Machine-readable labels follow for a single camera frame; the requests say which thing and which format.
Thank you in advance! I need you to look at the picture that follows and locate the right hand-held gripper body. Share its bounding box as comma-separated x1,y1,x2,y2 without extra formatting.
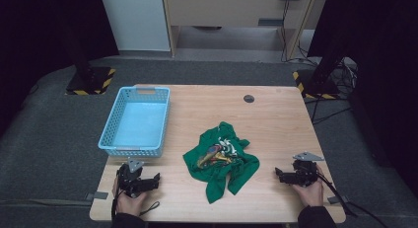
288,151,325,188

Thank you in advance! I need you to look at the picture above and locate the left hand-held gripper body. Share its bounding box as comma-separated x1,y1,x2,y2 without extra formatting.
116,158,154,199

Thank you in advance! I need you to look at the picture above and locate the green printed t-shirt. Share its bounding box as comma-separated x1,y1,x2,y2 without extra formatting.
182,120,261,205

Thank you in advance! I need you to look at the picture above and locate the person's right hand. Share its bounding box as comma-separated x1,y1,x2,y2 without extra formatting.
292,165,325,208

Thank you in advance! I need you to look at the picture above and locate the person's left hand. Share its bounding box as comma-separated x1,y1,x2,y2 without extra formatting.
111,176,148,217

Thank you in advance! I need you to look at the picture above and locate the blue plastic basket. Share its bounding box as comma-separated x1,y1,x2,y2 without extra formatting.
98,86,172,158

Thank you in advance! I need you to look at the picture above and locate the black stand with striped base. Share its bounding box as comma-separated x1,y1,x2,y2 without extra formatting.
62,24,117,97
292,54,343,101

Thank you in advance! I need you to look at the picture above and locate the black curtain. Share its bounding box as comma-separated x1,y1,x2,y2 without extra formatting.
308,0,418,190
0,0,120,138

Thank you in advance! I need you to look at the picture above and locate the white cabinet panel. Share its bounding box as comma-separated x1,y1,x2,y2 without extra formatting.
99,0,172,52

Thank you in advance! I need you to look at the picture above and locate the light wooden desk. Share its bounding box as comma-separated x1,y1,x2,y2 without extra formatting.
161,0,330,60

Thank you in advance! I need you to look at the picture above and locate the thin black gripper cord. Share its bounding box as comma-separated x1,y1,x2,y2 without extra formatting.
110,188,162,220

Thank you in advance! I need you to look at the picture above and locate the grey table bracket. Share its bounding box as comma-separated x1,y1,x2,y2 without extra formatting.
327,194,350,205
85,190,109,201

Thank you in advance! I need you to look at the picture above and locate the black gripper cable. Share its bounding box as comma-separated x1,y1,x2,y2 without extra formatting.
314,171,390,228

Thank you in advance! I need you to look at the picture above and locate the tangle of black floor cables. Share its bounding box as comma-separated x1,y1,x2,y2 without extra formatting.
304,55,360,126

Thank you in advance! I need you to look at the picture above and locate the black power strip cable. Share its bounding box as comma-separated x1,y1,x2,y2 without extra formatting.
280,0,310,64

